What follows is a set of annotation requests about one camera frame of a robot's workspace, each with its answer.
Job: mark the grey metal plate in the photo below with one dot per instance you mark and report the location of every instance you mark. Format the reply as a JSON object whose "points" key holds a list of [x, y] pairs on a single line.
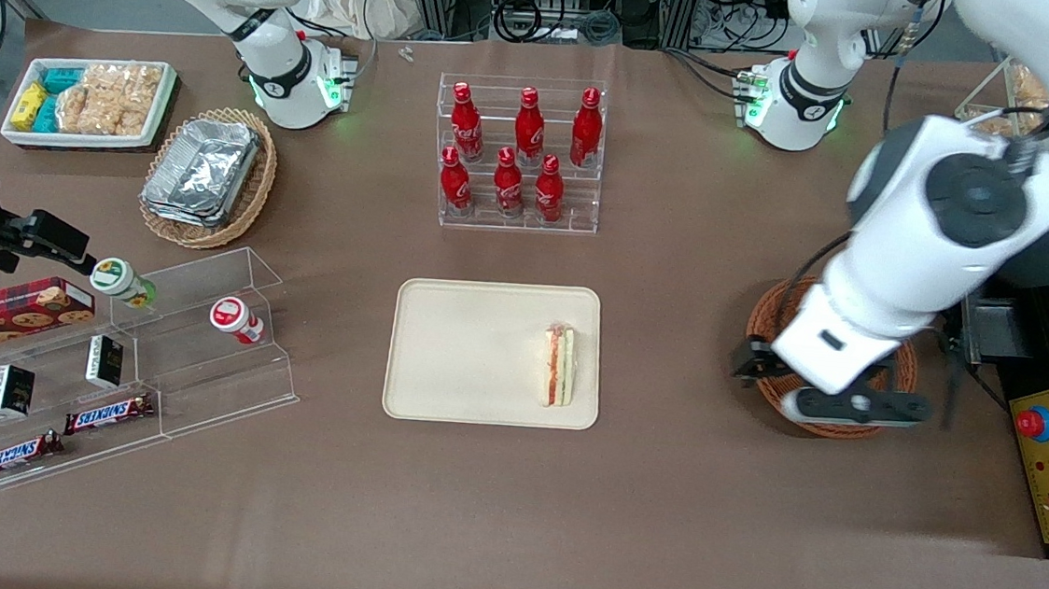
{"points": [[990, 331]]}

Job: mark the small clear clip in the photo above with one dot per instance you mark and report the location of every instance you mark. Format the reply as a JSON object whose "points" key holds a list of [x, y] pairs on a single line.
{"points": [[406, 53]]}

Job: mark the beige plastic tray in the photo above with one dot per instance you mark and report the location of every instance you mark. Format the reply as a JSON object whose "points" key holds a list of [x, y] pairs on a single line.
{"points": [[473, 351]]}

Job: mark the triangular sandwich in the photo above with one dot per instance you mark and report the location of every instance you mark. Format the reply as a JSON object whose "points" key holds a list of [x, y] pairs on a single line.
{"points": [[558, 367]]}

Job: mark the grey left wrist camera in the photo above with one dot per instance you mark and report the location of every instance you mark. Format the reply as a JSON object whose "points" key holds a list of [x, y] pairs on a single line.
{"points": [[853, 406]]}

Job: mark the round brown wicker basket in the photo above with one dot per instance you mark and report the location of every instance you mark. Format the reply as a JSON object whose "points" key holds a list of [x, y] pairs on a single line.
{"points": [[769, 316]]}

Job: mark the oval light wicker basket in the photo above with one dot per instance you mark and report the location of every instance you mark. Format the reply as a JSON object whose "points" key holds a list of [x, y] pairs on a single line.
{"points": [[257, 189]]}

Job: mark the clear bin of snacks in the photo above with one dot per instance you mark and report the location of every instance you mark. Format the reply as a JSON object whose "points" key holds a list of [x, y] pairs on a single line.
{"points": [[980, 92]]}

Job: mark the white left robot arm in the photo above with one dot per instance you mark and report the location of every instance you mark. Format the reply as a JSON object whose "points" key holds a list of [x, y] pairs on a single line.
{"points": [[943, 206]]}

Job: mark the Snickers chocolate bar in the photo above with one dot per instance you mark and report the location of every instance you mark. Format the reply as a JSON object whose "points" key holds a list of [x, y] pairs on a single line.
{"points": [[16, 456], [108, 414]]}

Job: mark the clear acrylic bottle rack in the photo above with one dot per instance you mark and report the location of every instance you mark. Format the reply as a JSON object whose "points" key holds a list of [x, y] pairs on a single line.
{"points": [[511, 222]]}

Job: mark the small black white box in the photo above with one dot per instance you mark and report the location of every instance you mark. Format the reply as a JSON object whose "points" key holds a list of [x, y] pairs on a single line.
{"points": [[104, 362], [11, 390]]}

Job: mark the red emergency stop button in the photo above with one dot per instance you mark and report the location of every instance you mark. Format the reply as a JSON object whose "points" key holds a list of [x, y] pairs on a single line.
{"points": [[1034, 424]]}

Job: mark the green lid yogurt cup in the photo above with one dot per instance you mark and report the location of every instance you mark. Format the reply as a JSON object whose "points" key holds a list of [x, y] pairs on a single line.
{"points": [[118, 279]]}

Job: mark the clear acrylic stepped shelf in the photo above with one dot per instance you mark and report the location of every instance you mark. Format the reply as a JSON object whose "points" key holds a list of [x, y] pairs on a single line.
{"points": [[218, 383], [52, 463]]}

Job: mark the red tartan cookie box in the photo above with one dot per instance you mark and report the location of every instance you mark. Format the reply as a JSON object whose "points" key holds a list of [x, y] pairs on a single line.
{"points": [[8, 315]]}

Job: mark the teal snack pack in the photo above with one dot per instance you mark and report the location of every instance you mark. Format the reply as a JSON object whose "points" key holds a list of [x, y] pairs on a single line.
{"points": [[61, 78], [47, 115]]}

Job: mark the red lid yogurt cup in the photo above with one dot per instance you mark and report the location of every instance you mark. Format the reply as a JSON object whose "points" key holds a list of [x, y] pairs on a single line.
{"points": [[232, 316]]}

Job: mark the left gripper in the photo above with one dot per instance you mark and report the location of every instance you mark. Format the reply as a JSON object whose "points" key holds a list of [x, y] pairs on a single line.
{"points": [[752, 362]]}

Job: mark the white rectangular snack tray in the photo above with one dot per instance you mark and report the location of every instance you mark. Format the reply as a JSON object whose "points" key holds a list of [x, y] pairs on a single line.
{"points": [[165, 107]]}

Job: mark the clear bag fried snacks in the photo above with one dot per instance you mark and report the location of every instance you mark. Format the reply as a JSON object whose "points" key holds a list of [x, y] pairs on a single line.
{"points": [[1032, 89], [992, 125]]}

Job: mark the yellow snack pack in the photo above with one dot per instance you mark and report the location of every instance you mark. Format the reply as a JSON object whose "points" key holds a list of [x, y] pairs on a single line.
{"points": [[29, 106]]}

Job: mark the red cola bottle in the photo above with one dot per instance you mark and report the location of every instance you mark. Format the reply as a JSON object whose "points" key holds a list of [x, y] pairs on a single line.
{"points": [[454, 186], [529, 131], [548, 193], [509, 186], [586, 131], [466, 126]]}

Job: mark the clear bag rice crackers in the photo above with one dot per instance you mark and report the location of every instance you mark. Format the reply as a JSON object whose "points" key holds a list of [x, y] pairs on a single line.
{"points": [[109, 98]]}

